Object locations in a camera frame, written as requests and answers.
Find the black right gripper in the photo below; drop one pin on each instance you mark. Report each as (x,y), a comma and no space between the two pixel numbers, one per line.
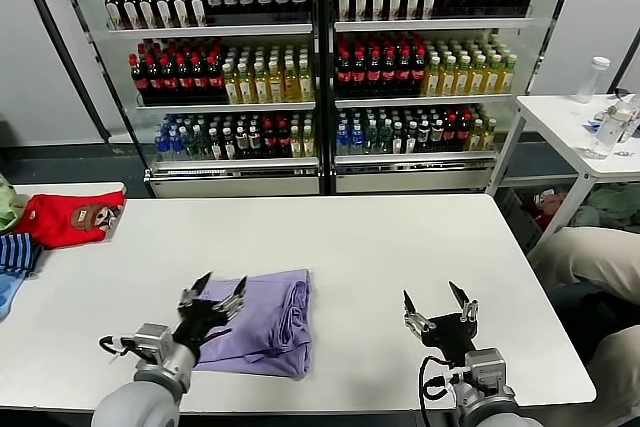
(452,334)

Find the light green garment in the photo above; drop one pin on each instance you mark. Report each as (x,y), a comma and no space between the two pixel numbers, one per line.
(6,207)

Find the yellow juice bottle green cap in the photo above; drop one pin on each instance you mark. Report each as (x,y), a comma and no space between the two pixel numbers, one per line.
(275,85)
(492,80)
(246,86)
(477,81)
(506,80)
(462,81)
(260,86)
(296,142)
(231,86)
(476,137)
(432,81)
(290,85)
(447,81)
(489,137)
(308,142)
(304,85)

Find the small blue wrapper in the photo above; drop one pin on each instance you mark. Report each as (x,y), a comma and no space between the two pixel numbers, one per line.
(595,123)

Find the blue black striped garment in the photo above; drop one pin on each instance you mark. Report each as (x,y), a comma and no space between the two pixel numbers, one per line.
(17,254)

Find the black plastic crate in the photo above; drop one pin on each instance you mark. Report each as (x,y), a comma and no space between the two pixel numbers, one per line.
(520,219)

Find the white side table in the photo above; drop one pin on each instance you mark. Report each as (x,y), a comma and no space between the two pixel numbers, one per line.
(555,114)

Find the clear water bottle with lid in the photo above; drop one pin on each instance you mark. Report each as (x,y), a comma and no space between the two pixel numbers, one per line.
(602,139)

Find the light blue garment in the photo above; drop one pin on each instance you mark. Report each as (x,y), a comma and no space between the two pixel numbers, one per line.
(7,294)

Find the white beverage display shelf unit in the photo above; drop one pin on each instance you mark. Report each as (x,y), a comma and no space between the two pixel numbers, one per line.
(430,24)
(210,29)

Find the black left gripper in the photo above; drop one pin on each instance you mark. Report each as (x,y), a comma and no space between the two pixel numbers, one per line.
(197,322)

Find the black slanted post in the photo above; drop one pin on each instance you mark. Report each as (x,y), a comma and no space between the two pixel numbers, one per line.
(63,47)

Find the clear bottle white cap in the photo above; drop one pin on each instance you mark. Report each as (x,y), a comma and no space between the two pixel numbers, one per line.
(590,84)

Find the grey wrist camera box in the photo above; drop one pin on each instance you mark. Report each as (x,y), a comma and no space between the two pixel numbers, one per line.
(152,339)
(486,367)

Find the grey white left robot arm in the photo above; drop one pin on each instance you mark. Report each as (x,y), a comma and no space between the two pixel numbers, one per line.
(135,404)

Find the red cloth pile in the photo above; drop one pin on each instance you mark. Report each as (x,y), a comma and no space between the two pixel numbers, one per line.
(550,207)

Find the cola bottle red cap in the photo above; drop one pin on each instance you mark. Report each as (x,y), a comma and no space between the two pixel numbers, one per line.
(358,76)
(200,79)
(450,136)
(463,136)
(139,79)
(269,141)
(215,79)
(403,76)
(343,76)
(283,141)
(418,76)
(169,79)
(154,79)
(388,76)
(185,79)
(373,76)

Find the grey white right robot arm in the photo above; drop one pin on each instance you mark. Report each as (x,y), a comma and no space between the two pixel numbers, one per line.
(490,407)

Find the green cloth pile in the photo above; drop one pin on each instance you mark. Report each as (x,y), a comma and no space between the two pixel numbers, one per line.
(612,207)

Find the black glasses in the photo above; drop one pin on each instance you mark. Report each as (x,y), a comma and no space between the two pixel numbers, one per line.
(620,93)

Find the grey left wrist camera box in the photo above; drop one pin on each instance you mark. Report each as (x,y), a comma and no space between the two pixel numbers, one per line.
(152,339)

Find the beige trouser leg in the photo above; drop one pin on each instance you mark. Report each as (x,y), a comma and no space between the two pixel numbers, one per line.
(590,259)
(617,377)

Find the purple t-shirt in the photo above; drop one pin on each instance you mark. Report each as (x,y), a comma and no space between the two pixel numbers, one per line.
(270,327)

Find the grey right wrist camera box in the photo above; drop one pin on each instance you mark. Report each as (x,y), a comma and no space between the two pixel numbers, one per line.
(486,367)

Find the red shirt with bear print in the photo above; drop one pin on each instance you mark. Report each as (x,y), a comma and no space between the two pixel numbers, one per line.
(50,219)

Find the dark bottle white cap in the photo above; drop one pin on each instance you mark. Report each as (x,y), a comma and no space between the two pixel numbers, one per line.
(436,138)
(410,138)
(397,138)
(254,142)
(423,138)
(241,142)
(215,143)
(229,143)

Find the blue water bottle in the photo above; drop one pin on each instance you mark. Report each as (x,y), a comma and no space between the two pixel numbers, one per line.
(356,139)
(342,139)
(173,144)
(161,144)

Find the black chair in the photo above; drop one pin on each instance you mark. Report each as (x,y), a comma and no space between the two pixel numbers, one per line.
(585,312)

